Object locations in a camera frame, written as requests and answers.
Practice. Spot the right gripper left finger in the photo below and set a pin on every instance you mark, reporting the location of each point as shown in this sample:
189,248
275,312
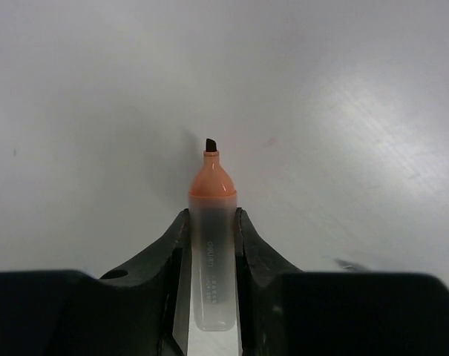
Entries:
154,290

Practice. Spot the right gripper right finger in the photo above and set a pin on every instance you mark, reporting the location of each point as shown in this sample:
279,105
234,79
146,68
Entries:
261,306

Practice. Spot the orange highlighter pen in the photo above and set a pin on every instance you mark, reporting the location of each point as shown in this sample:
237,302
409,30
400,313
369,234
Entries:
212,209

